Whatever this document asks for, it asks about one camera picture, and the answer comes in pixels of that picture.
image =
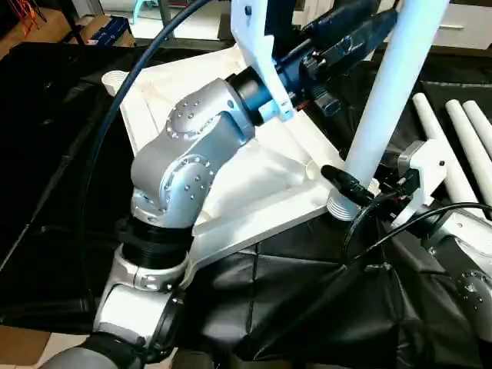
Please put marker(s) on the white drawer unit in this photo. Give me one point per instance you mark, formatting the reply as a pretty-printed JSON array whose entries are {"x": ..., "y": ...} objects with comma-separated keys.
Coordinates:
[{"x": 461, "y": 27}]

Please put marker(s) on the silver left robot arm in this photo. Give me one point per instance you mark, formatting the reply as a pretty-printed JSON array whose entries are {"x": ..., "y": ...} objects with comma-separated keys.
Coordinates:
[{"x": 184, "y": 169}]

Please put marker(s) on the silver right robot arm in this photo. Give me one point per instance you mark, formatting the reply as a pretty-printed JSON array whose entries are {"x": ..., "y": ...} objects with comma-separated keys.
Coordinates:
[{"x": 461, "y": 269}]

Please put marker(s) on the black work mat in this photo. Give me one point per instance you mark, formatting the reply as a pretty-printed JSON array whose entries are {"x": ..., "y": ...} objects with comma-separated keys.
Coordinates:
[{"x": 323, "y": 307}]

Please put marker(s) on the blue box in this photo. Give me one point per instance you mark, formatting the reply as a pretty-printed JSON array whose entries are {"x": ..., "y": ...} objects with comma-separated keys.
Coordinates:
[{"x": 111, "y": 29}]

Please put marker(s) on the brown cardboard board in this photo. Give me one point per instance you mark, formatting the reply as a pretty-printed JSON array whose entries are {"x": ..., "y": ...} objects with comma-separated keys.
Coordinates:
[{"x": 46, "y": 32}]

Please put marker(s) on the white plastic table leg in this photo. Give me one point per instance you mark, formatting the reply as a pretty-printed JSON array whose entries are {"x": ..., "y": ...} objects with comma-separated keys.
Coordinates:
[
  {"x": 483, "y": 127},
  {"x": 446, "y": 154},
  {"x": 392, "y": 100},
  {"x": 473, "y": 142}
]

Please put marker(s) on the white plastic table top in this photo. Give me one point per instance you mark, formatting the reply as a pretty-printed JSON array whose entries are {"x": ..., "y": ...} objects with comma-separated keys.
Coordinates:
[{"x": 269, "y": 177}]

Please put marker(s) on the turquoise plastic stool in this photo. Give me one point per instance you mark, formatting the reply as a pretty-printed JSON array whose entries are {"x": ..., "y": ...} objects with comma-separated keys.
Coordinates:
[{"x": 146, "y": 9}]

